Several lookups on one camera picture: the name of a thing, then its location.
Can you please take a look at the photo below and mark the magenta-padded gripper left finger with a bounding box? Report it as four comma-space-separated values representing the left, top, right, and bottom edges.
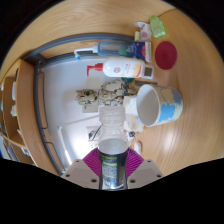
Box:
61, 147, 102, 190

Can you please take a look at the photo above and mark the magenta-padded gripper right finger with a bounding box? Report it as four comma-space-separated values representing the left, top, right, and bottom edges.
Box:
123, 147, 164, 190

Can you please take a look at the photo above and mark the clear bottle with dark label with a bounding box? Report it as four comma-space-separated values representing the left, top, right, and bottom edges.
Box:
97, 105, 130, 190

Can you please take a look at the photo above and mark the small white oval case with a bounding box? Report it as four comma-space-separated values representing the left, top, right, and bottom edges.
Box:
133, 141, 143, 154

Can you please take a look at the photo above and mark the white tissue box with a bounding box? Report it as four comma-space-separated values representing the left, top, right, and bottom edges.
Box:
123, 96, 146, 133

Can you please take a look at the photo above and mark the white and blue mug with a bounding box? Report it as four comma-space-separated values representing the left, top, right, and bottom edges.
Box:
135, 83, 184, 128

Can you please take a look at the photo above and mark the wooden shelf unit with items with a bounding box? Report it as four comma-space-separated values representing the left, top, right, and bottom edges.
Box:
0, 59, 64, 174

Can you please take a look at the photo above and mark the wooden tree creature figurine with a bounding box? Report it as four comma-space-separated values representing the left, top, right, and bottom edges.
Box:
74, 78, 139, 108

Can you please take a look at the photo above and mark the small white digital clock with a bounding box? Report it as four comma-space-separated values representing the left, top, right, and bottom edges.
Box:
143, 64, 155, 80

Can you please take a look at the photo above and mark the white red-pump lotion bottle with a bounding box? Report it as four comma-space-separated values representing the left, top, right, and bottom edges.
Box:
86, 56, 155, 80

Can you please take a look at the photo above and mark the flat round red coaster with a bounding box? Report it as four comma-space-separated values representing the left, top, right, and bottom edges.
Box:
154, 40, 178, 71

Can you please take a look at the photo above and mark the pink and white packet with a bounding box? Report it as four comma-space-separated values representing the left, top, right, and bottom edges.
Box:
134, 21, 153, 43

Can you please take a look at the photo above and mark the green wipes packet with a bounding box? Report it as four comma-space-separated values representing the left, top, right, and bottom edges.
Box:
148, 15, 167, 39

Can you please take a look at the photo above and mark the white wall socket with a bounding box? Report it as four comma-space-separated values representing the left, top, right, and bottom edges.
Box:
87, 128, 101, 141

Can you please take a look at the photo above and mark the grey metal desk frame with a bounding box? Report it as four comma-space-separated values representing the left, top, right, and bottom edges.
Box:
23, 32, 134, 176

